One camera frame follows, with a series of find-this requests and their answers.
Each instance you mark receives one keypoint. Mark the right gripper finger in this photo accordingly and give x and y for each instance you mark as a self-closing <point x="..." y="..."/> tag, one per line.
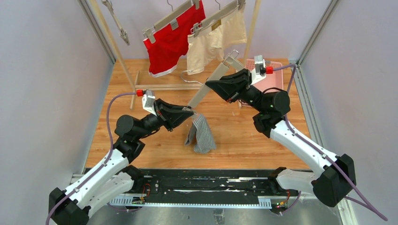
<point x="231" y="95"/>
<point x="235" y="80"/>

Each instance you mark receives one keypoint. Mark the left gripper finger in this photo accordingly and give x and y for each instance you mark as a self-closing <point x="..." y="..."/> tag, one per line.
<point x="164" y="107"/>
<point x="175" y="119"/>

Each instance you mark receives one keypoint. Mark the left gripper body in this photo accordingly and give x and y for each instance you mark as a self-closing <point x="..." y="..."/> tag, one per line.
<point x="162" y="113"/>

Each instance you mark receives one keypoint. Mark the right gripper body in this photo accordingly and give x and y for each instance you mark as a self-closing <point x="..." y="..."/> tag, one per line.
<point x="244" y="86"/>

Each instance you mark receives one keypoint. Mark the grey striped underwear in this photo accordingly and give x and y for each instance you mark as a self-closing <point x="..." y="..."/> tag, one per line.
<point x="200" y="135"/>

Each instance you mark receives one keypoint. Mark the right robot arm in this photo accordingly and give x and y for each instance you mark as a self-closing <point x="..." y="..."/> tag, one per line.
<point x="332" y="177"/>

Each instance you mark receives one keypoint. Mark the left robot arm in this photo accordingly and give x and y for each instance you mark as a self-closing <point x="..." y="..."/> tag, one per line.
<point x="114" y="174"/>

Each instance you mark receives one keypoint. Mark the cream underwear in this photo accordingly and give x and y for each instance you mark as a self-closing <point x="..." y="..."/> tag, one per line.
<point x="213" y="39"/>

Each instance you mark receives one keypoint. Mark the red underwear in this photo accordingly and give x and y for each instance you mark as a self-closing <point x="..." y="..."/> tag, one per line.
<point x="171" y="42"/>

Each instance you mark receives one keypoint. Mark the cream underwear hanger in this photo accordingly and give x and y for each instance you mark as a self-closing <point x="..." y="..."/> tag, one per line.
<point x="235" y="4"/>

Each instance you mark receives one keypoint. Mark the empty beige clip hanger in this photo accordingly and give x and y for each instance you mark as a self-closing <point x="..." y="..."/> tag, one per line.
<point x="122" y="32"/>

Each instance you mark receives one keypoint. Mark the pink plastic basket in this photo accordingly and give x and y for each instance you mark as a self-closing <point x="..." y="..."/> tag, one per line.
<point x="273" y="80"/>

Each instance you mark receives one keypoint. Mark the wooden clothes rack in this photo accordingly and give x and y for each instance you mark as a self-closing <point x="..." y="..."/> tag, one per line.
<point x="116" y="54"/>

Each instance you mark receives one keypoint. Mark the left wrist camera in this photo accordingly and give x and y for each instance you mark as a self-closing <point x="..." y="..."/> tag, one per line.
<point x="148" y="100"/>

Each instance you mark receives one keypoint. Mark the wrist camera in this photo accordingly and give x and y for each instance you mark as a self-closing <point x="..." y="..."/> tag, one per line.
<point x="148" y="100"/>
<point x="258" y="72"/>

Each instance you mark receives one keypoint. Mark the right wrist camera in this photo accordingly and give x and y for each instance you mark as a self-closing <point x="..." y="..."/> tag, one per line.
<point x="258" y="72"/>

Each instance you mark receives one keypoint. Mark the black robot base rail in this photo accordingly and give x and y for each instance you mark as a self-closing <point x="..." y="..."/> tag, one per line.
<point x="206" y="188"/>

